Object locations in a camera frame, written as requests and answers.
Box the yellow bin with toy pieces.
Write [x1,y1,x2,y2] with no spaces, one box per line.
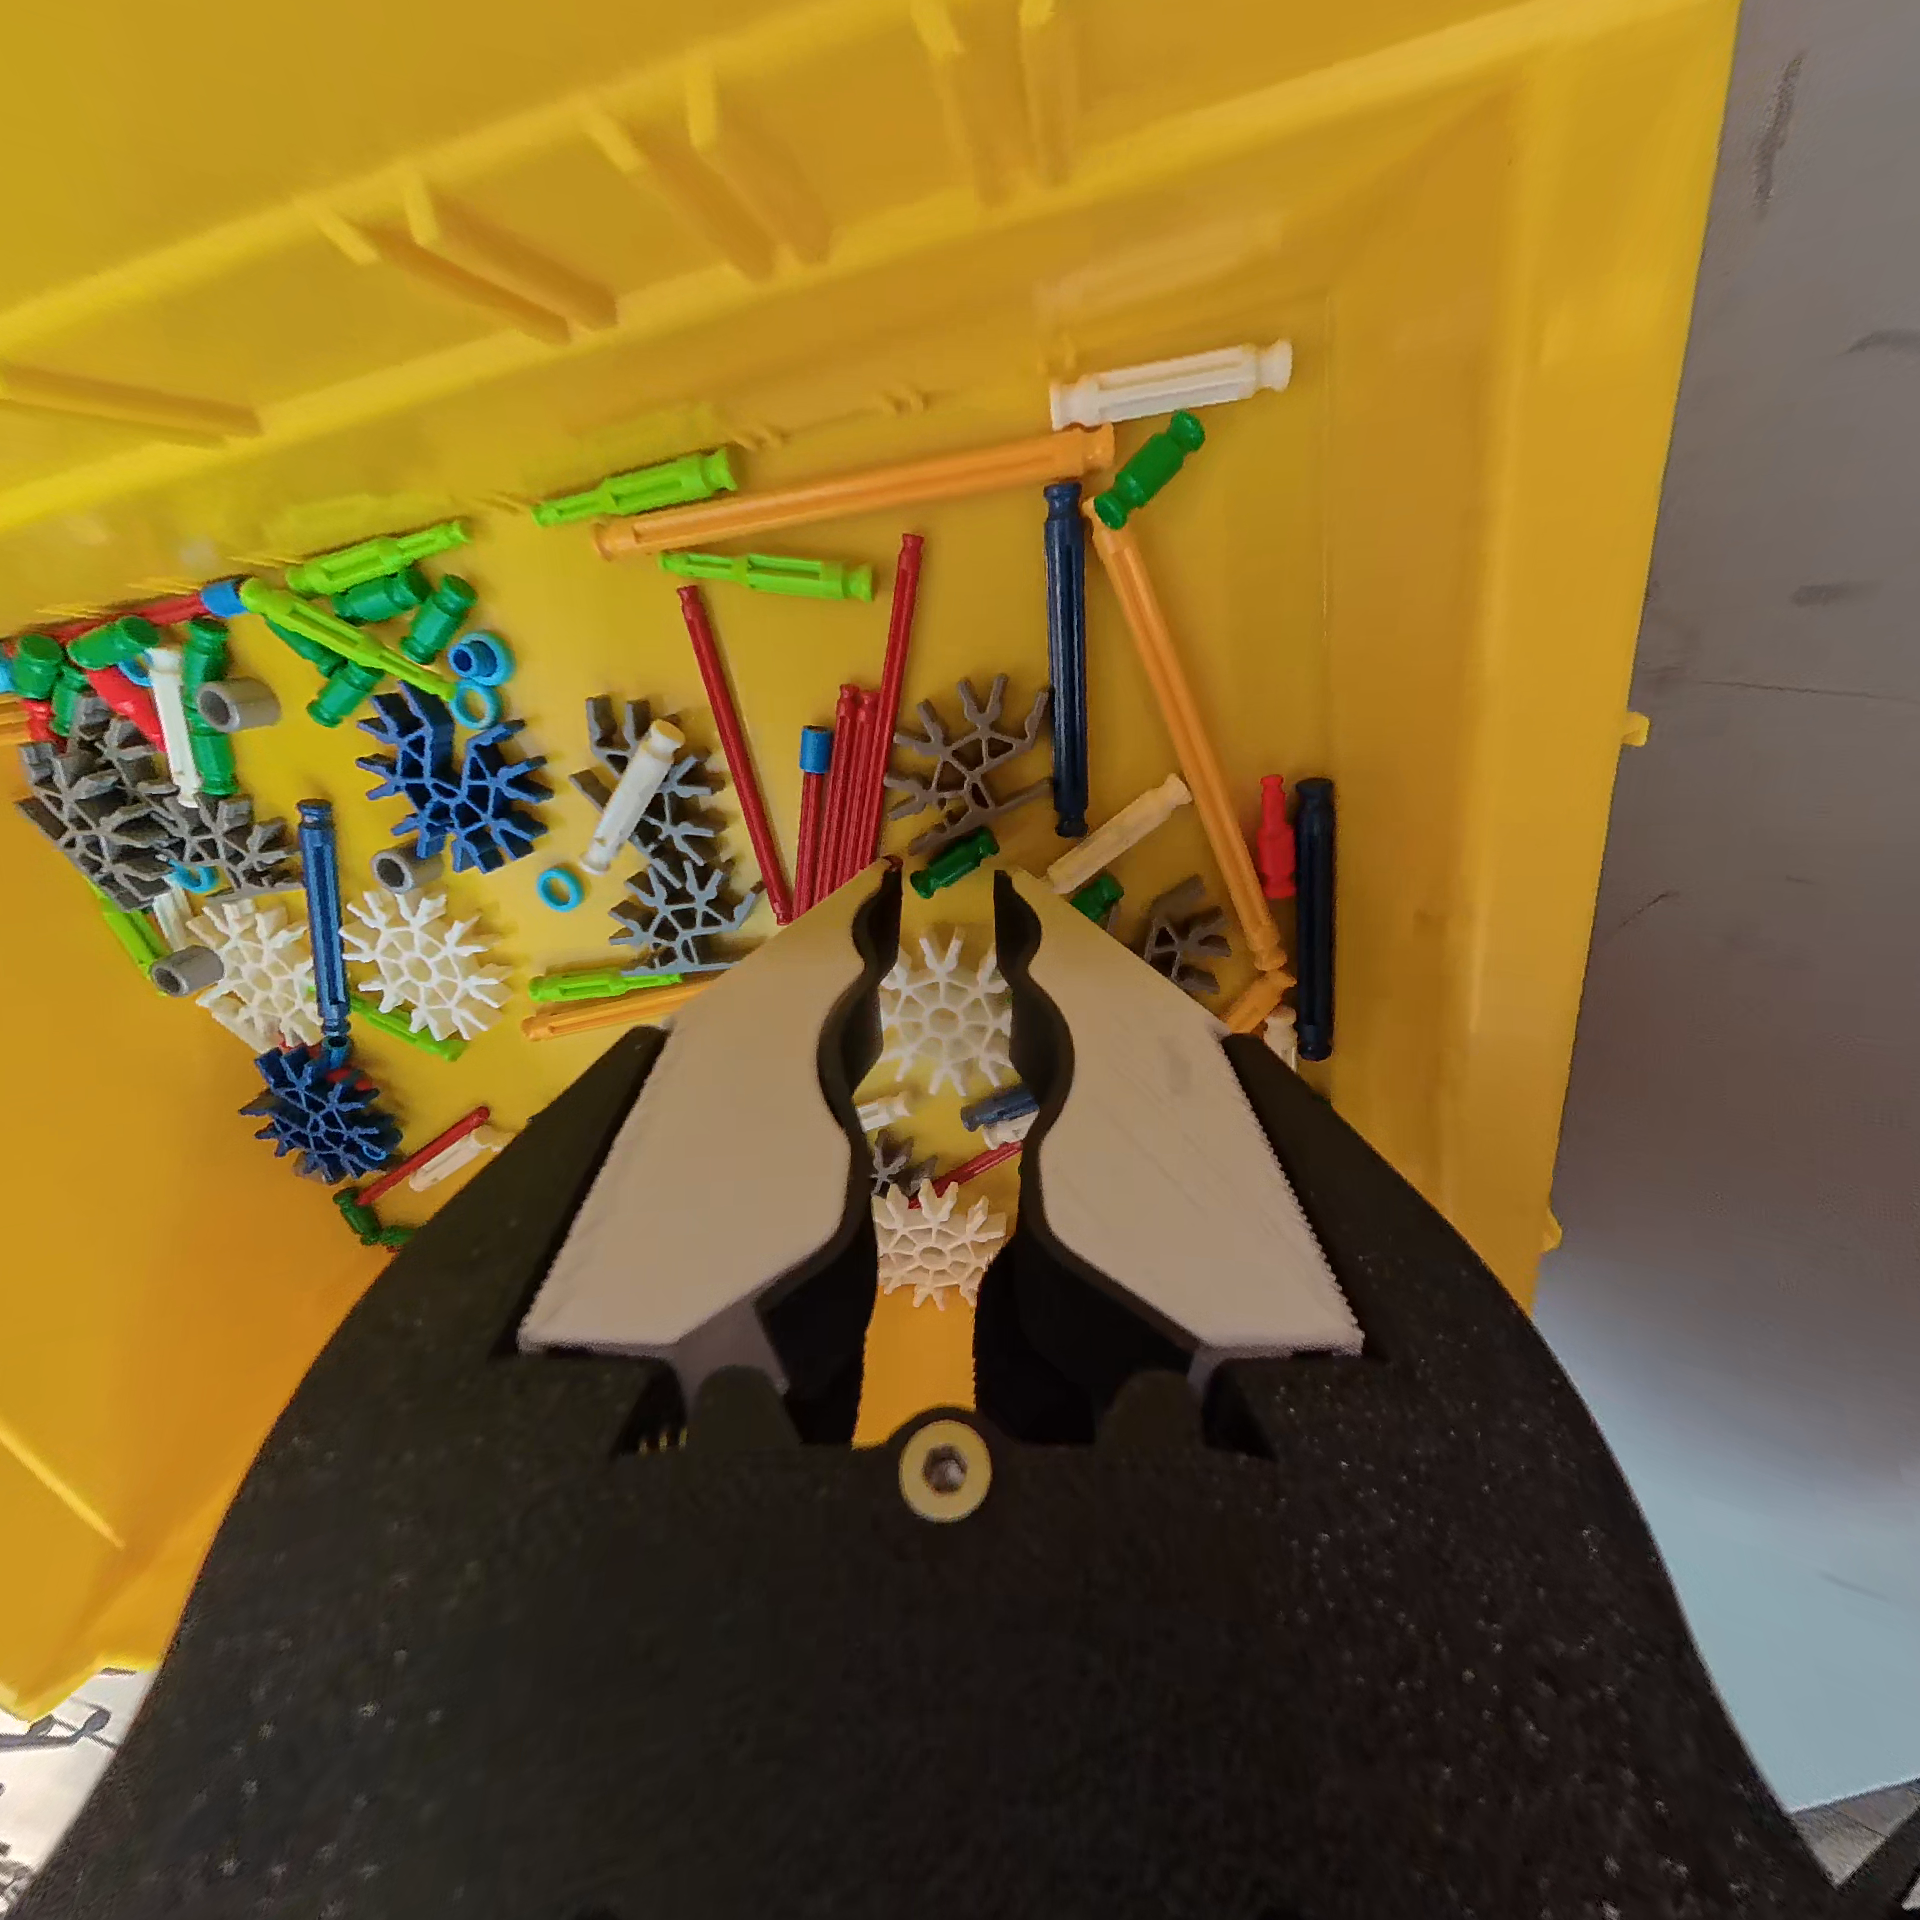
[0,0,1740,1727]

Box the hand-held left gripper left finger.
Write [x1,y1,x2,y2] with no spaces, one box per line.
[519,866,904,1417]

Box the grey desk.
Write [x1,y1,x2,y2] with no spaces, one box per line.
[1532,0,1920,1816]

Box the white snowflake toy connector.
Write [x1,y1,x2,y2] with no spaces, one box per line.
[878,930,1021,1101]

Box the pile of colourful toy pieces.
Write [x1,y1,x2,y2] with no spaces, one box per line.
[0,335,1341,1323]

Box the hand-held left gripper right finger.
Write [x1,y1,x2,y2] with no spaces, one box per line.
[990,872,1371,1422]

